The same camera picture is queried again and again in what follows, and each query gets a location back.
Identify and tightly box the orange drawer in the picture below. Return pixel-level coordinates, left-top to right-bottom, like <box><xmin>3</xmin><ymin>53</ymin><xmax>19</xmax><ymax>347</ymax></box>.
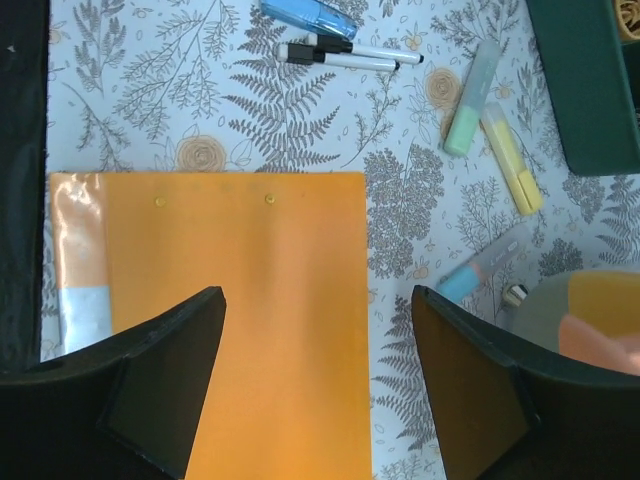
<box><xmin>558</xmin><ymin>270</ymin><xmax>639</xmax><ymax>376</ymax></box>

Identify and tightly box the green highlighter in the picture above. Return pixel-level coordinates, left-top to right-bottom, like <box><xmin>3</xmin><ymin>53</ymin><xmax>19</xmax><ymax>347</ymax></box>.
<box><xmin>443</xmin><ymin>39</ymin><xmax>501</xmax><ymax>157</ymax></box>

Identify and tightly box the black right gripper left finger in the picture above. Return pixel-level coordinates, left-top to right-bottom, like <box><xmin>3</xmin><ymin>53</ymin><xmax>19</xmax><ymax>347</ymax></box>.
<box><xmin>1</xmin><ymin>287</ymin><xmax>226</xmax><ymax>479</ymax></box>

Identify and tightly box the white marker black cap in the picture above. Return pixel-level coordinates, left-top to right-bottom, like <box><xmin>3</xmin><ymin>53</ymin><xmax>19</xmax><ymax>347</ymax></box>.
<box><xmin>306</xmin><ymin>33</ymin><xmax>424</xmax><ymax>65</ymax></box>

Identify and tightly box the yellow highlighter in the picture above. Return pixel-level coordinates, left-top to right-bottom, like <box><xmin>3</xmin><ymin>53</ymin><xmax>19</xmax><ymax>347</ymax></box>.
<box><xmin>480</xmin><ymin>102</ymin><xmax>543</xmax><ymax>216</ymax></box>

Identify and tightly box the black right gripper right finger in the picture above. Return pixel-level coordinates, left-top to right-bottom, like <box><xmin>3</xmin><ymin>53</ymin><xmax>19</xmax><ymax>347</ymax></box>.
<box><xmin>411</xmin><ymin>286</ymin><xmax>639</xmax><ymax>479</ymax></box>

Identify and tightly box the blue stapler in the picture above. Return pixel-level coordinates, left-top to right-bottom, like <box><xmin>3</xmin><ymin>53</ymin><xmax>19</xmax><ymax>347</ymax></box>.
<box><xmin>259</xmin><ymin>0</ymin><xmax>358</xmax><ymax>40</ymax></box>

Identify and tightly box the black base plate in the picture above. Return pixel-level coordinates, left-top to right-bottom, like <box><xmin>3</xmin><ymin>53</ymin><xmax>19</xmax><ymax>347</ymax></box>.
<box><xmin>1</xmin><ymin>0</ymin><xmax>50</xmax><ymax>373</ymax></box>

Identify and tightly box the green compartment organizer box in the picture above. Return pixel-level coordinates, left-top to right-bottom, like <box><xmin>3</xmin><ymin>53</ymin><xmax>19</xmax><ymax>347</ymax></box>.
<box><xmin>527</xmin><ymin>0</ymin><xmax>639</xmax><ymax>176</ymax></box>

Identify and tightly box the orange folder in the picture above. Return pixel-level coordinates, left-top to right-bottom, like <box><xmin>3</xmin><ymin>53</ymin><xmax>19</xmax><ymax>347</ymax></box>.
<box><xmin>49</xmin><ymin>173</ymin><xmax>372</xmax><ymax>479</ymax></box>

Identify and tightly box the blue highlighter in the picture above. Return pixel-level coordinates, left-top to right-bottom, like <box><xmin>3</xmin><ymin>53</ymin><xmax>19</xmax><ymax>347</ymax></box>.
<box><xmin>436</xmin><ymin>223</ymin><xmax>532</xmax><ymax>303</ymax></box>

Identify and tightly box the cream round drawer cabinet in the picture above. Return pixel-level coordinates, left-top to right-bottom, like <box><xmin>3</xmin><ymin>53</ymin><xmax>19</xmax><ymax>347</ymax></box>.
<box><xmin>504</xmin><ymin>269</ymin><xmax>640</xmax><ymax>374</ymax></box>

